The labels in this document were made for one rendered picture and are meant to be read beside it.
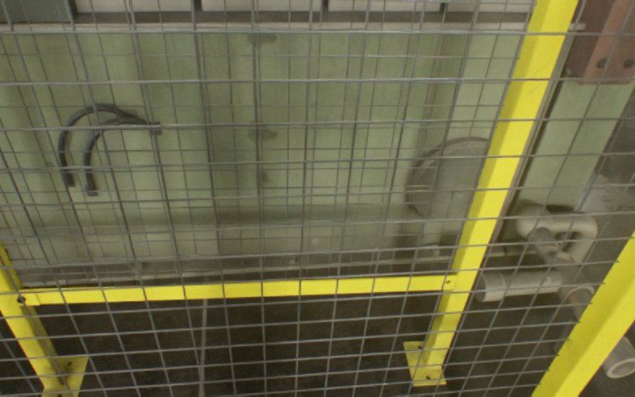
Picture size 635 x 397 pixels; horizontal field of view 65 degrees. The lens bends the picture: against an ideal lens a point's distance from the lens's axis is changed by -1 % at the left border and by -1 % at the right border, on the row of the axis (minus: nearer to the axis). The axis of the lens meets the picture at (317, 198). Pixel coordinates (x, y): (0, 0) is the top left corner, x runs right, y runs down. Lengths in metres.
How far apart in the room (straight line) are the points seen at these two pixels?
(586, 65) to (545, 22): 0.66
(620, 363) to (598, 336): 0.68
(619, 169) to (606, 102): 0.98
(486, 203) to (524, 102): 0.25
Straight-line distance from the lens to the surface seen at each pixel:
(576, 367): 1.04
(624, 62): 1.70
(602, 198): 2.60
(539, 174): 1.96
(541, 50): 1.01
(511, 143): 1.10
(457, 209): 1.86
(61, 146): 1.58
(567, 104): 1.83
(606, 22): 1.60
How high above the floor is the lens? 1.40
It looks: 40 degrees down
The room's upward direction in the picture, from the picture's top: 4 degrees clockwise
